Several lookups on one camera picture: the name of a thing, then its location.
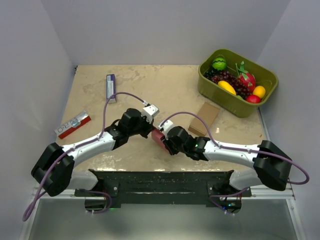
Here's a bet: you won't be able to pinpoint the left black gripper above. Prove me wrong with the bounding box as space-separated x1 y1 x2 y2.
128 114 155 140

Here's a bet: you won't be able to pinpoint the pink paper box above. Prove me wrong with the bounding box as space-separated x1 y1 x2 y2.
151 128 169 153

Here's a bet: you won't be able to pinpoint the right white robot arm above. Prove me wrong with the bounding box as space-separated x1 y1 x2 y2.
162 126 292 197

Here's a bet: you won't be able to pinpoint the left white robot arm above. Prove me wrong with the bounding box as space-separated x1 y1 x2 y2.
31 105 159 197

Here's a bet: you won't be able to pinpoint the brown cardboard box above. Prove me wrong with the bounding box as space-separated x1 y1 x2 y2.
188 102 220 137

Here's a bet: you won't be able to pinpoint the purple toothpaste box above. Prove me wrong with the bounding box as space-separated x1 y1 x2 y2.
106 74 117 103

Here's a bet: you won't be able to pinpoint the red white toothpaste box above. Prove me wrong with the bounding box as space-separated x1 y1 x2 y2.
54 110 91 139

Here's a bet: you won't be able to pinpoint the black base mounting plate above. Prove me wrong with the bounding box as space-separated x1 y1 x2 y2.
75 170 241 211

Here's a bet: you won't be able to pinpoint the yellow toy mango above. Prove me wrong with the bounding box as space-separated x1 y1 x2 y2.
218 80 237 96

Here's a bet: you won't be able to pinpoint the dark purple toy grapes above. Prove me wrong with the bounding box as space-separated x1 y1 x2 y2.
204 69 251 100

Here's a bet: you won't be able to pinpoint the red toy apple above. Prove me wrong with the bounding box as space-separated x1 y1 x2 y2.
246 94 261 104

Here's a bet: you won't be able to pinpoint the green toy watermelon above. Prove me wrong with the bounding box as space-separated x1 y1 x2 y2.
211 57 227 71

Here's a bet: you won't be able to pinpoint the red toy dragon fruit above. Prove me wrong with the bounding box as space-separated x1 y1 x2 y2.
235 61 256 93

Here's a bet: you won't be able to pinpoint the orange toy lemon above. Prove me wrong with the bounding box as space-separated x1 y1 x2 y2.
252 85 266 99

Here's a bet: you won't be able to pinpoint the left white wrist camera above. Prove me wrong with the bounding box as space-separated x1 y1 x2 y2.
141 104 160 124

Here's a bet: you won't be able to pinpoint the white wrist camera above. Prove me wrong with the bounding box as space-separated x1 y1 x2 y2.
141 104 160 124
157 120 175 134

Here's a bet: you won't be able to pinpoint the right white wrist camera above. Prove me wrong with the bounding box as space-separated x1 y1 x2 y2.
157 120 175 134

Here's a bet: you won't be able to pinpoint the aluminium frame rail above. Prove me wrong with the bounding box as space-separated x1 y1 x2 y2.
31 109 297 208

